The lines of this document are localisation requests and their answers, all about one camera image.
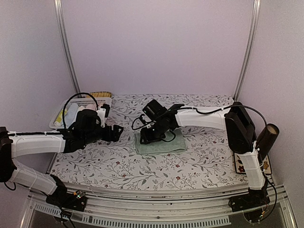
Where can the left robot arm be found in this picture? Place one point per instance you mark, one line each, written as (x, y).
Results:
(14, 144)

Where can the metal frame post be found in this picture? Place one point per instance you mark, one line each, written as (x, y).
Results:
(64, 39)
(249, 46)

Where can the floral ceramic tray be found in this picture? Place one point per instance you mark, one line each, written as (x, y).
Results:
(240, 169)

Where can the right metal frame post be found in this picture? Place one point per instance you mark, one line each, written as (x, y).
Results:
(249, 46)

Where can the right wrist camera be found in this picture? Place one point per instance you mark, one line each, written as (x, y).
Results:
(154, 109)

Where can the white plastic basket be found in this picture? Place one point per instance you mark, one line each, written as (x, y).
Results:
(82, 104)

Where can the blue rolled towel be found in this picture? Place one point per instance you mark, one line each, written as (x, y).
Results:
(71, 113)

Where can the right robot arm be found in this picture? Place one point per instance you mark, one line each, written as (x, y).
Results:
(233, 119)

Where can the yellow rolled towel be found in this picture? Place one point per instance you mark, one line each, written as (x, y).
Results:
(58, 120)

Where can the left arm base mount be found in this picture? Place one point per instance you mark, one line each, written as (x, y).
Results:
(62, 199)

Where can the green towel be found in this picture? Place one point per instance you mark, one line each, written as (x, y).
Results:
(177, 145)

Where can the floral tablecloth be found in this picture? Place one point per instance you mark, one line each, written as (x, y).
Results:
(207, 162)

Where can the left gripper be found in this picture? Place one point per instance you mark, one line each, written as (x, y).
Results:
(116, 135)

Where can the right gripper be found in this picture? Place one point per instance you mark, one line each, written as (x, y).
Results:
(147, 138)

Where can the left metal frame post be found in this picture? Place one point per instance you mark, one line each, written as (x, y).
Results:
(64, 39)

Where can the dark cylinder roll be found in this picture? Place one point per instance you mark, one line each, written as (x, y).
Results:
(266, 140)

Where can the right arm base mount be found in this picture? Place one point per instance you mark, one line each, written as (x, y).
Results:
(254, 198)

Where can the woven straw brush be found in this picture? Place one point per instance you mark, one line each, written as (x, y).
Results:
(101, 94)

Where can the metal front rail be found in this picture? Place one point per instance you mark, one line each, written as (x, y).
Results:
(207, 208)

